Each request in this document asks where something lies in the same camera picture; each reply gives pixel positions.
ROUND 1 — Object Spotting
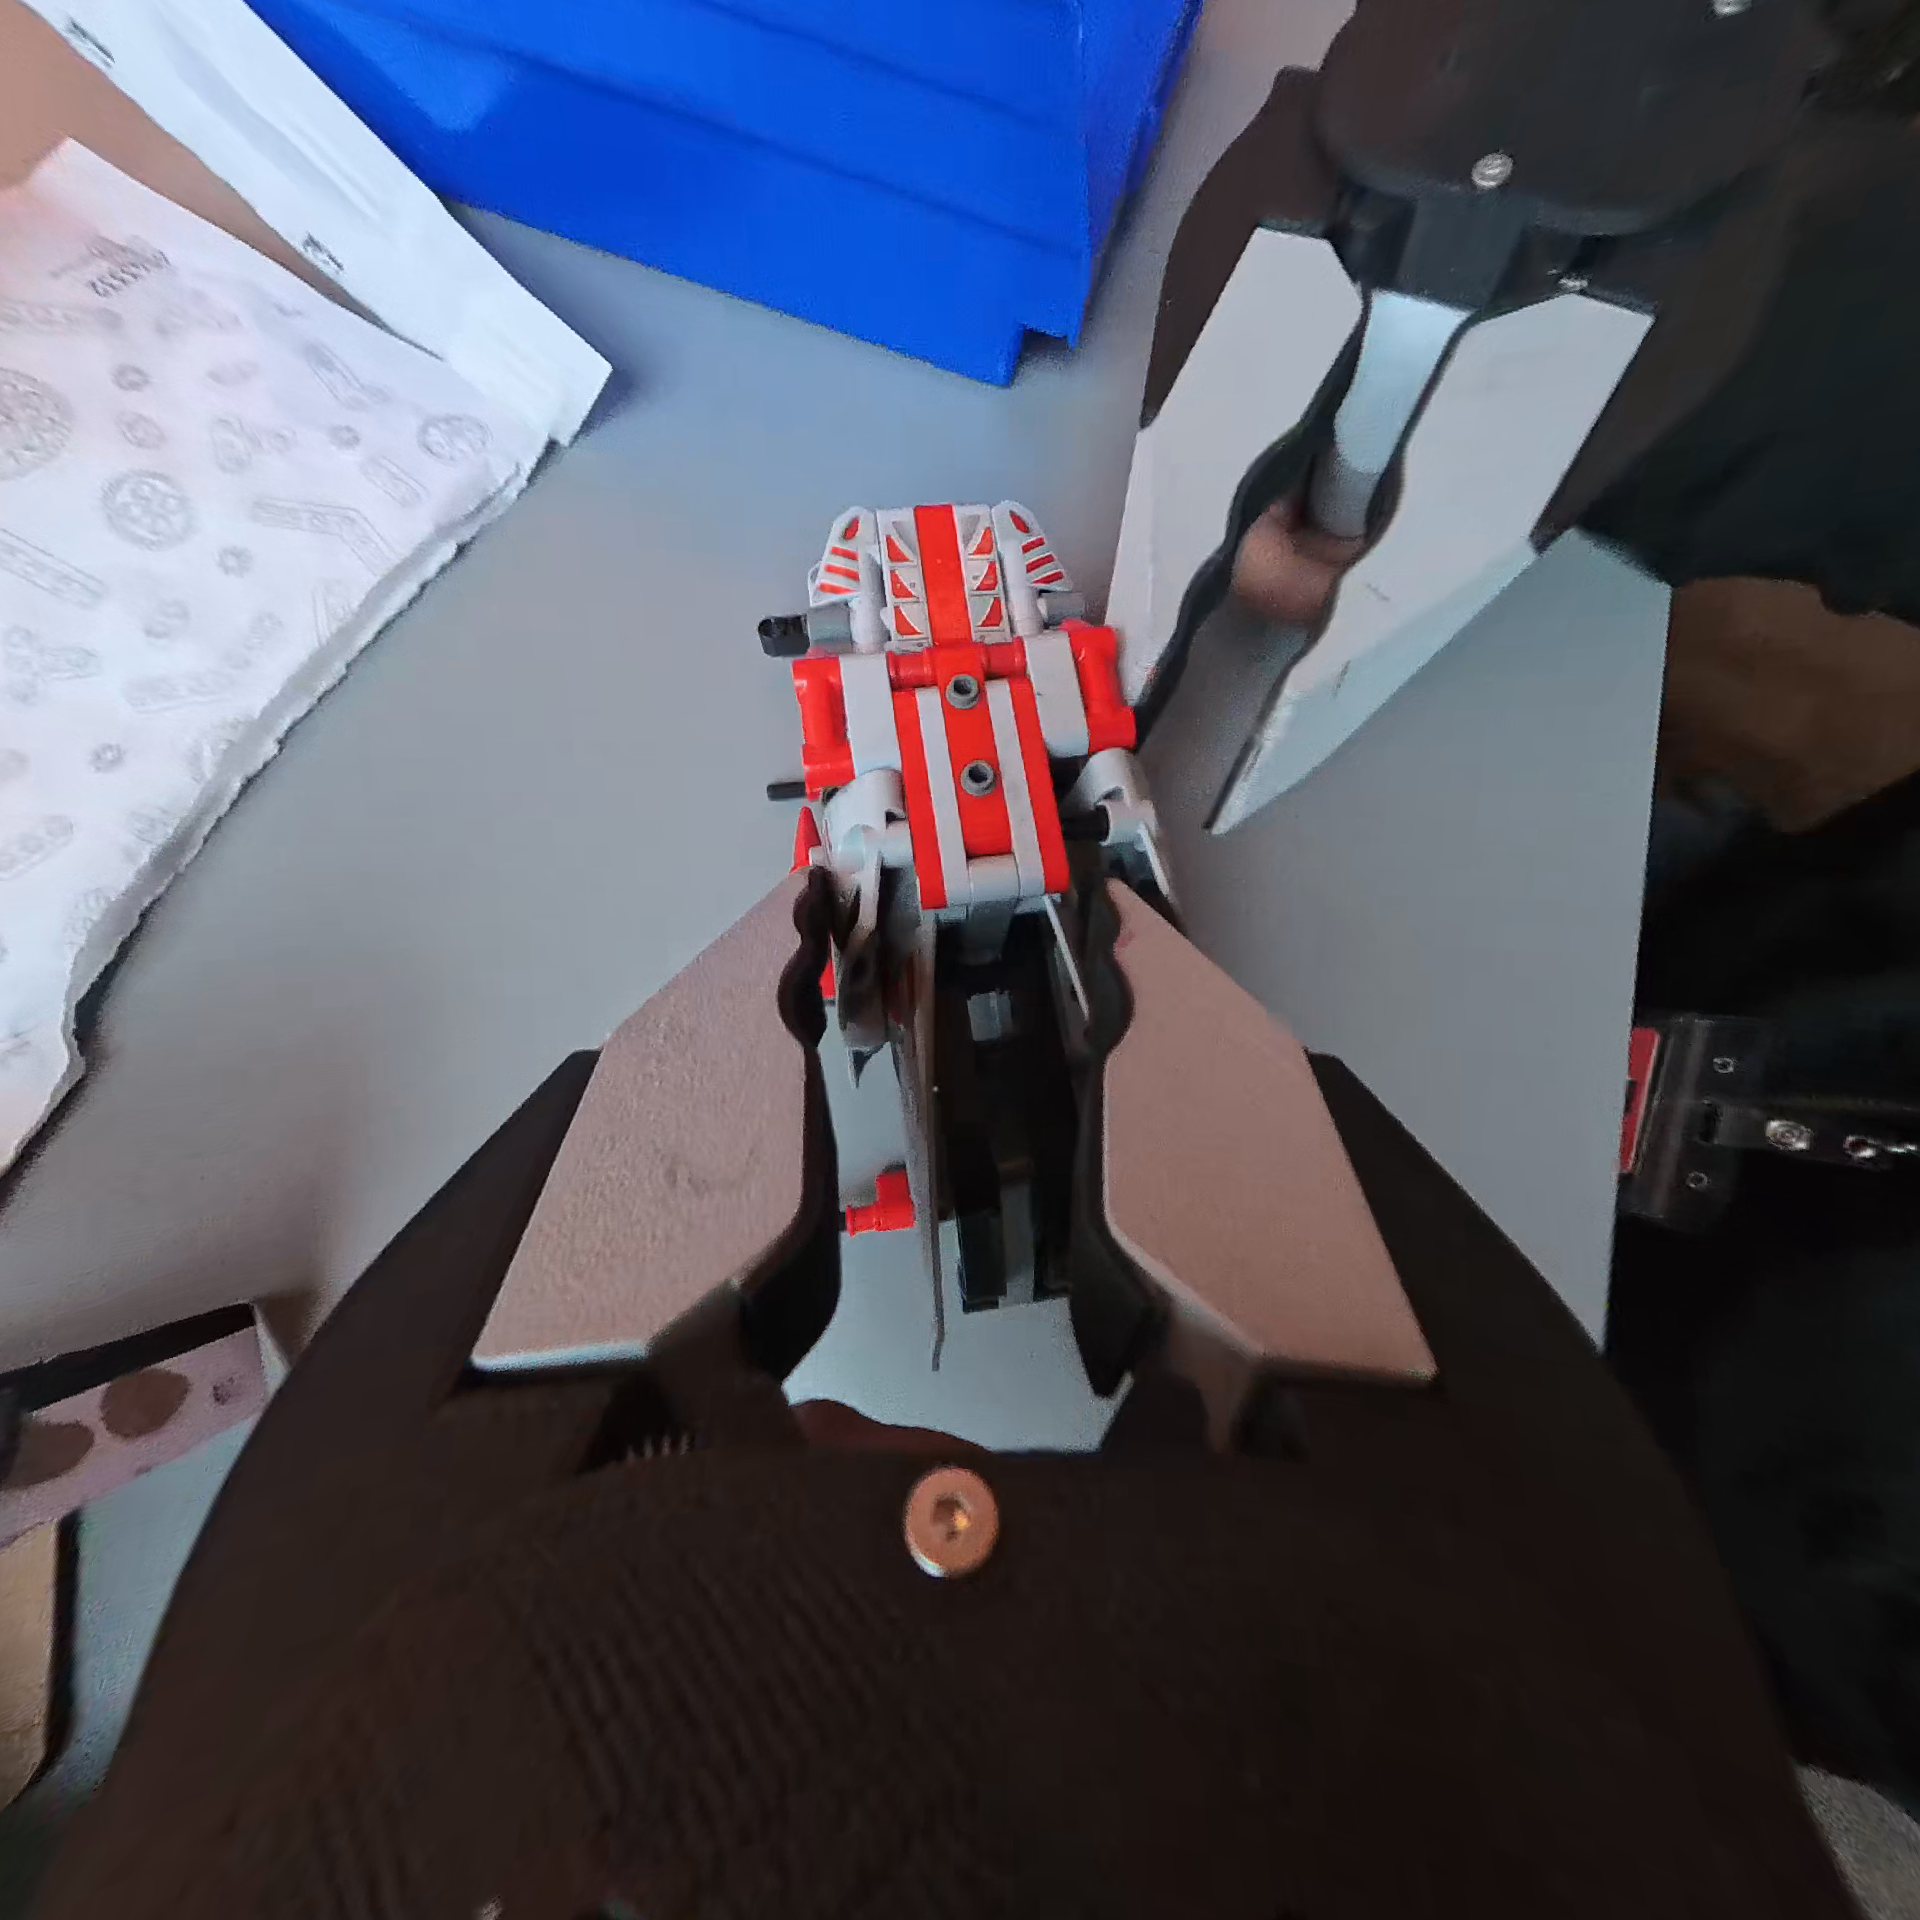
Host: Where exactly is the pink spotted card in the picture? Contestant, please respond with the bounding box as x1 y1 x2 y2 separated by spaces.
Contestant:
0 1302 268 1545

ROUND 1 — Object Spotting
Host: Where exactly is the person's right forearm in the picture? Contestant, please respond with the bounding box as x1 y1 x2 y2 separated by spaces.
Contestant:
1574 0 1920 620

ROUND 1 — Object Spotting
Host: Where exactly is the red and grey lego model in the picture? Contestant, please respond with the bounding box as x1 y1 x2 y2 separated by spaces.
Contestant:
758 502 1187 1375

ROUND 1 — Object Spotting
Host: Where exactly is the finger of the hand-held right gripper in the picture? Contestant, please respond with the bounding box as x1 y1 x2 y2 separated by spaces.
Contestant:
1205 287 1657 837
1107 227 1374 710

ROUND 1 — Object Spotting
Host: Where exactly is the gear printed white paper bag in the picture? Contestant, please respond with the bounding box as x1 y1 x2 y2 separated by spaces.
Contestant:
0 137 544 1174

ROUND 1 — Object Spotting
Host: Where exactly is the cardboard box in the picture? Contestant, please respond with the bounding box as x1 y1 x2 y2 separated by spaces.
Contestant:
0 1512 80 1808

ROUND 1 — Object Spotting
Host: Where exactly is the person's right hand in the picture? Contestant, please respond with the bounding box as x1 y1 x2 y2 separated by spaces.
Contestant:
1236 502 1359 626

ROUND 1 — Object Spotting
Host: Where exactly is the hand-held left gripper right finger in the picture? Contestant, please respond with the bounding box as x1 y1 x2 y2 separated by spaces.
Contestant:
1069 878 1439 1400

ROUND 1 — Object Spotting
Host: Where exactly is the black and red clamp device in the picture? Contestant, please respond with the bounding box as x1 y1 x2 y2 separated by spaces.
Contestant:
1617 1014 1920 1234

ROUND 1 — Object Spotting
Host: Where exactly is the plain white paper bag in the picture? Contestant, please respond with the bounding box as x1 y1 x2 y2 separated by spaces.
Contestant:
28 0 616 446

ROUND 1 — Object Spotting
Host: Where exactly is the blue plastic bin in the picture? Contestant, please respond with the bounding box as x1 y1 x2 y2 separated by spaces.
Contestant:
247 0 1205 390

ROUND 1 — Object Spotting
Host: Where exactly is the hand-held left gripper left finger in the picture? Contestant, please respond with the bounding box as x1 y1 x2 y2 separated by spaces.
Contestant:
469 868 849 1405

